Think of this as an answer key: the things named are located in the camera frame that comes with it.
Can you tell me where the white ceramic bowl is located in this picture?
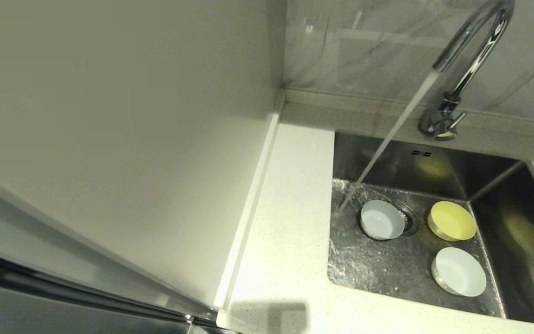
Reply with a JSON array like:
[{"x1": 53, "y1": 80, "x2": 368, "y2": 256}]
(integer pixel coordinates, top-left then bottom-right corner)
[
  {"x1": 360, "y1": 199, "x2": 406, "y2": 241},
  {"x1": 431, "y1": 246, "x2": 487, "y2": 297}
]

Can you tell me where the yellow bowl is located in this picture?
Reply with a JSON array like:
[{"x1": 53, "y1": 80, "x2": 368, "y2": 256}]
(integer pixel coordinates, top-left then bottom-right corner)
[{"x1": 427, "y1": 200, "x2": 477, "y2": 242}]

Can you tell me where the stainless steel sink basin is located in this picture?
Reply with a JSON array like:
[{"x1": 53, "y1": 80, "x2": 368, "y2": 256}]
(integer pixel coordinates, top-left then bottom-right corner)
[{"x1": 327, "y1": 131, "x2": 534, "y2": 328}]

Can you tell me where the white edge trim strip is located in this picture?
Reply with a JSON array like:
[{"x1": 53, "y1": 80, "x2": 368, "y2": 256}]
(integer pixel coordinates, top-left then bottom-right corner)
[{"x1": 213, "y1": 90, "x2": 287, "y2": 321}]

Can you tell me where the round metal drain strainer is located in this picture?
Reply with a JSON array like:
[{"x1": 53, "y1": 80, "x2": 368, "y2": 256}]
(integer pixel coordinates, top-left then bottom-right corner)
[{"x1": 394, "y1": 203, "x2": 419, "y2": 236}]

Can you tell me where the white appliance side panel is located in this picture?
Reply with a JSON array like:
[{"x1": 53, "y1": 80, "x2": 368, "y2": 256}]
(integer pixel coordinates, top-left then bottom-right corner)
[{"x1": 0, "y1": 0, "x2": 287, "y2": 312}]

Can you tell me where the chrome gooseneck faucet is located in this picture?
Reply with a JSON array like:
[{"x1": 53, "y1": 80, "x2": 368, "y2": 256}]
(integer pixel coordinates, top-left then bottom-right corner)
[{"x1": 417, "y1": 0, "x2": 515, "y2": 141}]

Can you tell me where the grey steel appliance door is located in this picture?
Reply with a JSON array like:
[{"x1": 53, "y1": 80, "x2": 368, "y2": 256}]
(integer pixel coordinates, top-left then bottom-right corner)
[{"x1": 0, "y1": 165, "x2": 237, "y2": 334}]

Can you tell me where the metal door handle bar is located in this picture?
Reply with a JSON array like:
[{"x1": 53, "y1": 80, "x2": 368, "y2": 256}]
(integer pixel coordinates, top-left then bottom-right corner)
[{"x1": 0, "y1": 253, "x2": 219, "y2": 328}]

